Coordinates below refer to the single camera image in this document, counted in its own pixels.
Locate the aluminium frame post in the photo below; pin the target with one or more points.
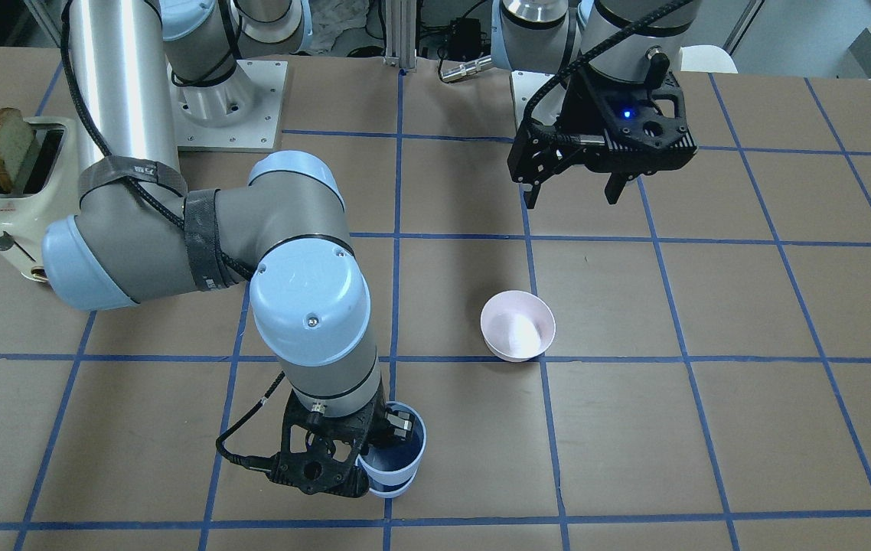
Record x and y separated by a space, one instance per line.
400 30

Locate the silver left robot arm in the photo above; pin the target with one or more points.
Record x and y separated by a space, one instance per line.
560 37

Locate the brown toast slice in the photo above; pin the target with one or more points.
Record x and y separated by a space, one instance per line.
16 140

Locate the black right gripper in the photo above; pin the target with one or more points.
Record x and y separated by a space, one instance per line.
402 426

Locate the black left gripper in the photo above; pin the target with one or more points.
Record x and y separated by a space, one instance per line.
576 109

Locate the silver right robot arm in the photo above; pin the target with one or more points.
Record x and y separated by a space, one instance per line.
141 234

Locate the cream white toaster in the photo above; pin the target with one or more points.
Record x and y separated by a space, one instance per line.
48 191

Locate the pink plastic bowl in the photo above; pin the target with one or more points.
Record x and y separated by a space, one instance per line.
517 326

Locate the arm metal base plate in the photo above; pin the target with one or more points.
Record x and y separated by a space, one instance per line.
523 86
241 114

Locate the light blue plastic cup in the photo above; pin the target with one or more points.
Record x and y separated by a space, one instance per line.
391 470

